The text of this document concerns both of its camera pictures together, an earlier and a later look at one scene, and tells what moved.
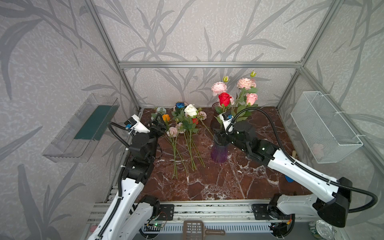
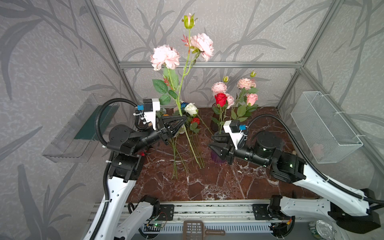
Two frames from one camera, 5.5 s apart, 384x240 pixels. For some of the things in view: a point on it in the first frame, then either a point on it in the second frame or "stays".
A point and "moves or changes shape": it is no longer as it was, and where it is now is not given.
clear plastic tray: [75, 143] stays
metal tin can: [321, 229] stays
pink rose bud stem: [251, 98] stays
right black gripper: [227, 136] -> [227, 151]
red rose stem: [224, 98] moves or changes shape
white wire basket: [326, 133] stays
